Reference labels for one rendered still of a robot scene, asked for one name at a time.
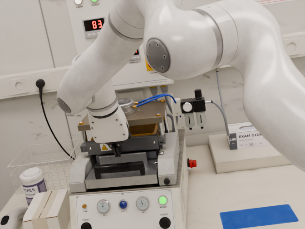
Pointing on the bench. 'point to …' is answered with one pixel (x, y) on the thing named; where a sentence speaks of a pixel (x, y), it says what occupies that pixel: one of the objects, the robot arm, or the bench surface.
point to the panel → (91, 211)
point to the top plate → (137, 112)
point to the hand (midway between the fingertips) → (117, 148)
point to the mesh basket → (46, 168)
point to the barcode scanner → (12, 218)
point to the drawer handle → (109, 168)
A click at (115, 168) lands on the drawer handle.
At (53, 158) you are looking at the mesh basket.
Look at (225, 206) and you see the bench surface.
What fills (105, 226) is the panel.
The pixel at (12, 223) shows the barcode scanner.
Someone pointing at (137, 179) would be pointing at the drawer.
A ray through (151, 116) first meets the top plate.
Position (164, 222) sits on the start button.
